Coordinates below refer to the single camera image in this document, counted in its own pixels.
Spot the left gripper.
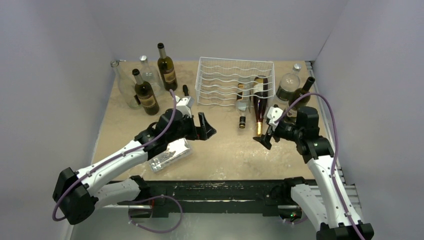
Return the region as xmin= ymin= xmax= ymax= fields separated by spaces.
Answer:
xmin=166 ymin=111 xmax=215 ymax=143

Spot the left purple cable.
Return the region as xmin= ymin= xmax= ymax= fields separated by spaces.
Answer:
xmin=51 ymin=89 xmax=178 ymax=222

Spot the dark bottle silver collar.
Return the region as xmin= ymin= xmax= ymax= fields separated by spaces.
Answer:
xmin=132 ymin=68 xmax=160 ymax=116

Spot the tall clear bottle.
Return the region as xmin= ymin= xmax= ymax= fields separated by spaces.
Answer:
xmin=110 ymin=60 xmax=141 ymax=110

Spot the clear bottle silver cap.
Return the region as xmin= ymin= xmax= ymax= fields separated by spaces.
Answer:
xmin=139 ymin=55 xmax=164 ymax=96

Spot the clear plastic parts box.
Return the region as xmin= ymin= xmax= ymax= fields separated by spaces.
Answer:
xmin=148 ymin=138 xmax=193 ymax=173

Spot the white wire wine rack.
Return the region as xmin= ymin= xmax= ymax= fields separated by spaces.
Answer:
xmin=195 ymin=56 xmax=276 ymax=107

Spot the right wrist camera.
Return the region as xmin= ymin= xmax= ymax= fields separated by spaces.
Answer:
xmin=266 ymin=106 xmax=284 ymax=131

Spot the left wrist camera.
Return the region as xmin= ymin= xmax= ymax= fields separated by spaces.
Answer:
xmin=176 ymin=96 xmax=195 ymax=118

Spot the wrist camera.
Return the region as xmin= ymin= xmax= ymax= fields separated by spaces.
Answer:
xmin=176 ymin=96 xmax=195 ymax=118
xmin=266 ymin=106 xmax=284 ymax=131

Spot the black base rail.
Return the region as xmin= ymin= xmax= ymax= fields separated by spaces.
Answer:
xmin=112 ymin=179 xmax=319 ymax=220

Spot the dark labelled wine bottle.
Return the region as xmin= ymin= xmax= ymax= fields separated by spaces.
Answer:
xmin=157 ymin=42 xmax=178 ymax=91

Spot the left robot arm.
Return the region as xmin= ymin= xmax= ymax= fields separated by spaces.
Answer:
xmin=52 ymin=108 xmax=217 ymax=225

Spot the red bottle gold foil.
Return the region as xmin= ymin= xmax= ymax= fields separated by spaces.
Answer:
xmin=252 ymin=75 xmax=269 ymax=136

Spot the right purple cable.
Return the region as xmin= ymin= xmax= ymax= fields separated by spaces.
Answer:
xmin=276 ymin=92 xmax=367 ymax=240

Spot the black handled screwdriver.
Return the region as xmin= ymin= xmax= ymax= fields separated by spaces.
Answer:
xmin=182 ymin=84 xmax=190 ymax=97

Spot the small dark bottle gold cap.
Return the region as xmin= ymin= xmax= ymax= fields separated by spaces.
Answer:
xmin=235 ymin=82 xmax=250 ymax=129

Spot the dark green bottle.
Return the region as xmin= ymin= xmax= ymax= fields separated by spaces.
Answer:
xmin=287 ymin=76 xmax=316 ymax=118

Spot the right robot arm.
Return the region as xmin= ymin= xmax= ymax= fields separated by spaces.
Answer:
xmin=254 ymin=105 xmax=374 ymax=240

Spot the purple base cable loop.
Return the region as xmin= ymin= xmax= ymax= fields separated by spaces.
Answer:
xmin=127 ymin=195 xmax=184 ymax=235

